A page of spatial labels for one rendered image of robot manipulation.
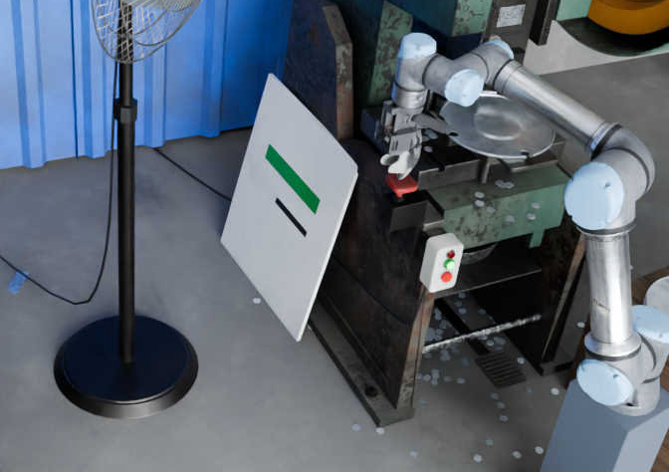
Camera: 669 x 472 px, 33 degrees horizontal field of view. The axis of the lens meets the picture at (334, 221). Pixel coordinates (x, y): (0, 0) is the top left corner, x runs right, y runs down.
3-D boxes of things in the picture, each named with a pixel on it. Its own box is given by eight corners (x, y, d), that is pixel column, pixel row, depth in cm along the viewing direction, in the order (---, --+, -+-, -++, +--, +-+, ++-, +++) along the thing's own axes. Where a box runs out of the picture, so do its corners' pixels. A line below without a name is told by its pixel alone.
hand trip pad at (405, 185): (415, 211, 263) (420, 185, 258) (393, 216, 260) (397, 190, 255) (400, 194, 267) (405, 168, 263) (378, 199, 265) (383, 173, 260)
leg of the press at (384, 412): (414, 417, 304) (477, 141, 250) (377, 428, 299) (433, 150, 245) (275, 220, 367) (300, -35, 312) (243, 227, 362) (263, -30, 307)
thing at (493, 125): (512, 89, 295) (512, 86, 294) (576, 147, 275) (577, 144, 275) (417, 105, 283) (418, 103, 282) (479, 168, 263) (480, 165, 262)
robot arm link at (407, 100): (417, 73, 247) (436, 91, 241) (413, 91, 249) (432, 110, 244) (387, 78, 244) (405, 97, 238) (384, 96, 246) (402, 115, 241)
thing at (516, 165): (548, 202, 278) (559, 157, 270) (501, 213, 272) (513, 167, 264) (493, 147, 295) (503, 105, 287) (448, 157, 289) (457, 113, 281)
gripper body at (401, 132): (372, 140, 253) (379, 95, 246) (405, 134, 257) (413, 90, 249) (388, 159, 248) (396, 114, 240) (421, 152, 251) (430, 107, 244)
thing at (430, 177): (561, 159, 295) (566, 140, 291) (415, 191, 276) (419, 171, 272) (499, 102, 315) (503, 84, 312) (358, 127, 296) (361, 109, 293)
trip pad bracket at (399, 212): (416, 261, 274) (429, 196, 263) (382, 269, 270) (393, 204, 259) (404, 246, 279) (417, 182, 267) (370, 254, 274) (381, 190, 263)
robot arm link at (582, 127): (684, 147, 226) (495, 23, 244) (659, 168, 219) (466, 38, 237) (659, 189, 234) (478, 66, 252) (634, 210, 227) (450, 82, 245)
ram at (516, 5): (531, 84, 275) (558, -28, 257) (480, 93, 269) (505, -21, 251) (492, 50, 287) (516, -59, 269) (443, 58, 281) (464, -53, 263)
